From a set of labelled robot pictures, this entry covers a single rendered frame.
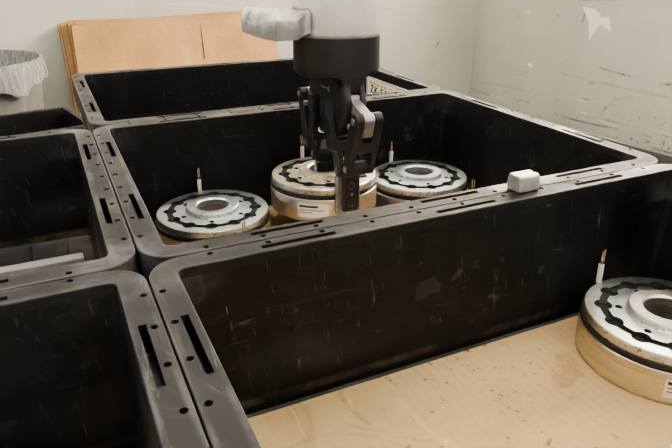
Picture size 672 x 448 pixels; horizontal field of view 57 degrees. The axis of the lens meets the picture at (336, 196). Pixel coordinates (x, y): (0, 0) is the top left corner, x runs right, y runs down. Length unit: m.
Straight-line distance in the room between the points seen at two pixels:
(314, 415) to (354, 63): 0.28
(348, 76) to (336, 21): 0.04
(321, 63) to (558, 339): 0.28
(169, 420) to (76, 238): 0.42
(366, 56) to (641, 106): 3.23
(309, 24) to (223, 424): 0.36
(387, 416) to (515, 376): 0.09
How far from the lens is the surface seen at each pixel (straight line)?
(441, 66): 4.30
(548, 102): 4.06
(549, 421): 0.40
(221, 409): 0.23
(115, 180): 0.46
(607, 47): 3.79
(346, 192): 0.54
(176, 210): 0.58
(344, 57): 0.51
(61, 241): 0.63
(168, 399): 0.24
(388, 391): 0.40
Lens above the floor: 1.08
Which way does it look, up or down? 22 degrees down
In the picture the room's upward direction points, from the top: straight up
